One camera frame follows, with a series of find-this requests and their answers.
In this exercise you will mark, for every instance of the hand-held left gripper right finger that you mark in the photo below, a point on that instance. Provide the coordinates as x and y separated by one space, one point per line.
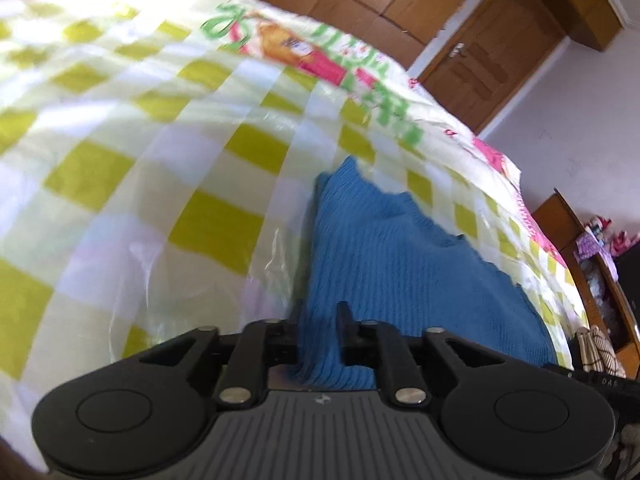
345 340

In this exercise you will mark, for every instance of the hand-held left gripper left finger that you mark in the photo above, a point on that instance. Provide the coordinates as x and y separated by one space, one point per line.
289 345

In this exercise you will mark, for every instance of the blue knit sweater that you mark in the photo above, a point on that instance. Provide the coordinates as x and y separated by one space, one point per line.
390 270

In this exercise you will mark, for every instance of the brown striped cloth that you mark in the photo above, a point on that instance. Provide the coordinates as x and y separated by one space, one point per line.
597 352

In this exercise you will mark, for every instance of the wooden cabinet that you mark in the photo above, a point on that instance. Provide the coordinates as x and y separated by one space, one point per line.
625 305

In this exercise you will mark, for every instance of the purple patterned cloth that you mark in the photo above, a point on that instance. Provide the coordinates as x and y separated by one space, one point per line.
590 250

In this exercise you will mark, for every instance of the pink plush toys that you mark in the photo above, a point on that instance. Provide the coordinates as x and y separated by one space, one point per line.
620 240

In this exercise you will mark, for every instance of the yellow checkered bed sheet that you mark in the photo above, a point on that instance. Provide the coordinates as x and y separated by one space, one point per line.
150 185

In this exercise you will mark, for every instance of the pink cartoon printed quilt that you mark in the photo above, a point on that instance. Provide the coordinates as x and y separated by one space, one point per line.
320 60

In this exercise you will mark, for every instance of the wooden door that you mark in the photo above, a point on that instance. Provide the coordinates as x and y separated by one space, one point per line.
490 60

